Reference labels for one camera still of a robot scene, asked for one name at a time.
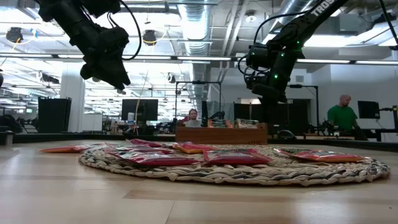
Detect black ceiling cord reel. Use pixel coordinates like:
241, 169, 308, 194
142, 29, 157, 47

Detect round woven straw placemat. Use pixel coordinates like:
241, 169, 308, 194
78, 142, 391, 187

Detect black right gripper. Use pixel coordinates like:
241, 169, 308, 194
251, 82, 289, 124

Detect grey curtain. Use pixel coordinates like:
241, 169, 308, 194
206, 101, 234, 121

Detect black desk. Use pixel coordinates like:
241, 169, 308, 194
348, 126, 398, 142

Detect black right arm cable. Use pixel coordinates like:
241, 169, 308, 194
238, 11, 312, 91

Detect black computer monitor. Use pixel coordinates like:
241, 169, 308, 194
357, 100, 381, 119
121, 98, 159, 122

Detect silver ventilation duct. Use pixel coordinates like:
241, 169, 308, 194
270, 0, 315, 35
178, 2, 215, 94

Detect brown wooden tea caddy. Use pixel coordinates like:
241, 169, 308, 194
175, 123, 269, 146

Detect person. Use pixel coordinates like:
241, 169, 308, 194
183, 108, 203, 128
326, 94, 368, 141

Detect dark partition screen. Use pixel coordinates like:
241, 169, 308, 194
233, 98, 312, 126

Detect tall black panel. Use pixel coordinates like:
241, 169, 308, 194
37, 96, 72, 134

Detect black metal frame stand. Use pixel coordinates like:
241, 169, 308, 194
175, 80, 222, 121
285, 83, 320, 134

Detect black aluminium rig frame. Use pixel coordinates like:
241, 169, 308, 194
0, 132, 398, 153

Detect beige vanilla cinnamon tea bag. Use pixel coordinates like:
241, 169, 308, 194
233, 118, 261, 129

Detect grey metal post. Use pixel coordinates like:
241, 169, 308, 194
3, 130, 15, 146

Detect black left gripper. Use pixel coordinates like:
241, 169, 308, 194
70, 27, 131, 91

